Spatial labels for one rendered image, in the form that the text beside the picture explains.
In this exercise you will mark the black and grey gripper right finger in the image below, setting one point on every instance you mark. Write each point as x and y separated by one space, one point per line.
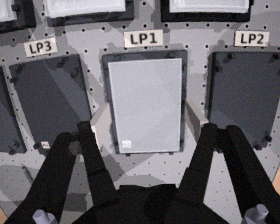
257 199

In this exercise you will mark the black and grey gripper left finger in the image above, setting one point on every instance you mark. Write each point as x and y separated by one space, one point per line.
47 194

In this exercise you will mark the white button panel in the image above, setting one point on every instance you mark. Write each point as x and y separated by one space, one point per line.
75 205

